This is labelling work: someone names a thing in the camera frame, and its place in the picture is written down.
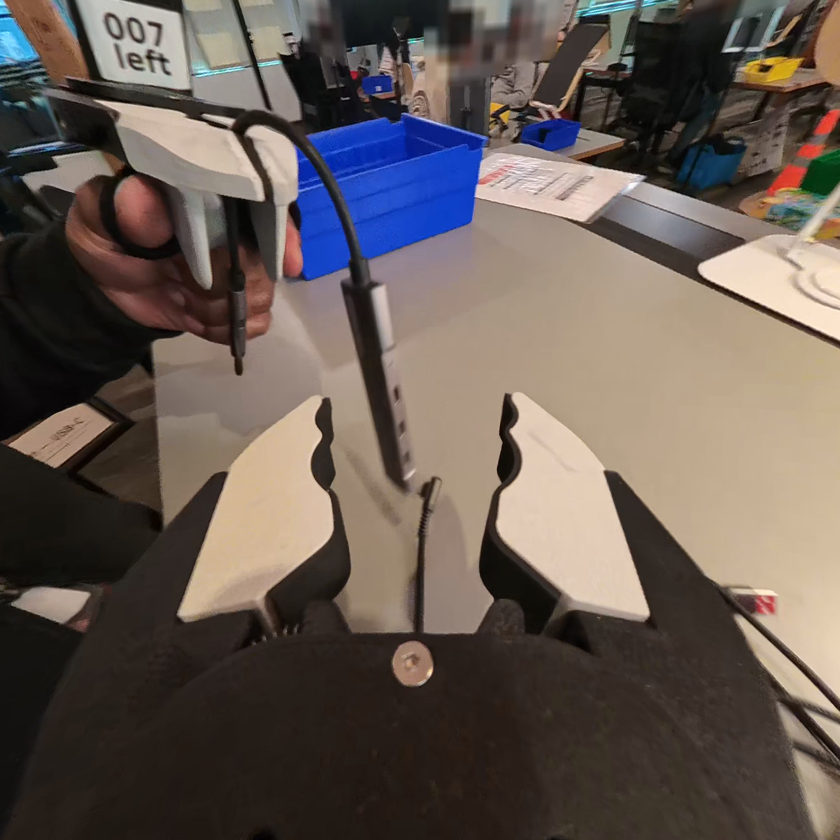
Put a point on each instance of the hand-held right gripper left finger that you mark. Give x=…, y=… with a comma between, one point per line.
x=269, y=525

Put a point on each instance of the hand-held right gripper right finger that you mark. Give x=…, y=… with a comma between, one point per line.
x=564, y=525

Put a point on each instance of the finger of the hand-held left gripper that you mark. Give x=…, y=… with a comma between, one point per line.
x=279, y=167
x=190, y=151

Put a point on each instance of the person's left forearm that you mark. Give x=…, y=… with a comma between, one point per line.
x=46, y=328

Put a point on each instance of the person's left hand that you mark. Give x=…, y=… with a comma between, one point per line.
x=157, y=289

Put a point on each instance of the large blue plastic bin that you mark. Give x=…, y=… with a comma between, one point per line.
x=394, y=190

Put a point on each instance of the small blue plastic bin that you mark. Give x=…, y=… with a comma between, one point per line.
x=548, y=133
x=377, y=85

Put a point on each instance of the red white small tag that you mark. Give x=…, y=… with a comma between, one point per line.
x=754, y=600

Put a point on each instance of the black framed sign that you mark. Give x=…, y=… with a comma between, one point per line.
x=59, y=439

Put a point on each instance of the printed paper sheet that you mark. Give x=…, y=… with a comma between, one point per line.
x=558, y=187

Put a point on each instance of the white flat stand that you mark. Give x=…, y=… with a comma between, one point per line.
x=741, y=275

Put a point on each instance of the black leaning board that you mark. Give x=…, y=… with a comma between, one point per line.
x=571, y=65

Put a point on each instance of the black office chair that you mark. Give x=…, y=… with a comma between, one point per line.
x=656, y=72

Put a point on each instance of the blue bag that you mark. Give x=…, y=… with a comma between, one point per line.
x=712, y=164

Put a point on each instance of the green block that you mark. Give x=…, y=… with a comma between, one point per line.
x=823, y=174

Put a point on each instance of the orange striped cone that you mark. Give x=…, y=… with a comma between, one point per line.
x=823, y=131

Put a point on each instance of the yellow plastic bin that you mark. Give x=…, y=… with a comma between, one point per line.
x=774, y=69

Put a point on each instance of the wooden post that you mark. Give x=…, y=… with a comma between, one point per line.
x=46, y=39

